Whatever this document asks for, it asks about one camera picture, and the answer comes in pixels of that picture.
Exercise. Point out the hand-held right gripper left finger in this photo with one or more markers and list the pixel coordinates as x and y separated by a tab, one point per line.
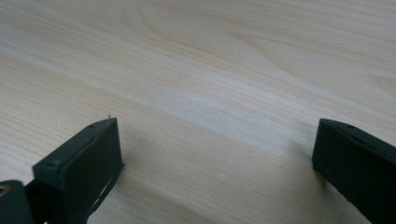
77	168

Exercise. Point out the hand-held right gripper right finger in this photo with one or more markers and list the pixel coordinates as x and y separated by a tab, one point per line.
355	165

